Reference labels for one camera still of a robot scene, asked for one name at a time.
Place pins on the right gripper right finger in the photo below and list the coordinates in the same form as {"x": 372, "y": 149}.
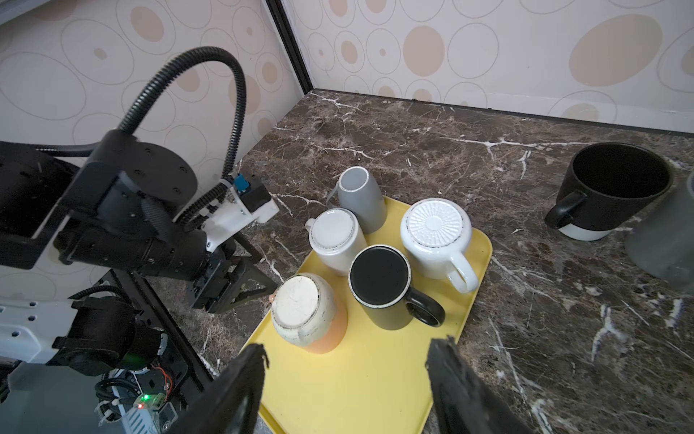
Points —
{"x": 462, "y": 401}

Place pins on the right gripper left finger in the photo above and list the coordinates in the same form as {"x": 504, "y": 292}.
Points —
{"x": 231, "y": 403}

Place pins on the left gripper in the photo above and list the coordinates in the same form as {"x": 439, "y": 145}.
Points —
{"x": 230, "y": 279}

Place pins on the large grey mug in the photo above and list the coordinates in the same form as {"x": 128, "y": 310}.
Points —
{"x": 662, "y": 244}

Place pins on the black mug white base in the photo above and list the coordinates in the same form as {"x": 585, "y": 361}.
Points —
{"x": 604, "y": 186}

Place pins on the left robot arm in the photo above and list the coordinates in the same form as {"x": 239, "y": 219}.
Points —
{"x": 122, "y": 210}

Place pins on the peach and cream mug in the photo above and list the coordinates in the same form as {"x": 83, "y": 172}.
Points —
{"x": 308, "y": 313}

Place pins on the white mug upside down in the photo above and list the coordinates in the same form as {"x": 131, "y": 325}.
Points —
{"x": 336, "y": 237}

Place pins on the small grey mug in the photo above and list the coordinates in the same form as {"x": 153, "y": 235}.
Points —
{"x": 358, "y": 191}

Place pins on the black mug white rim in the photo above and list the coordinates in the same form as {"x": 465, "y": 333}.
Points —
{"x": 381, "y": 280}

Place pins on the white ribbed mug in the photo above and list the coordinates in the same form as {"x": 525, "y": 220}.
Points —
{"x": 436, "y": 233}

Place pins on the green lit circuit board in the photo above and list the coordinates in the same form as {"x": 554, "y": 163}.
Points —
{"x": 150, "y": 414}

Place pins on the yellow plastic tray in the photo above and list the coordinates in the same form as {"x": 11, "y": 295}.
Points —
{"x": 374, "y": 381}

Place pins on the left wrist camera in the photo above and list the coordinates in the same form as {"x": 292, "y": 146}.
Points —
{"x": 248, "y": 202}

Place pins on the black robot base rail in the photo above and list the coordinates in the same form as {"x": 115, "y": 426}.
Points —
{"x": 52, "y": 399}

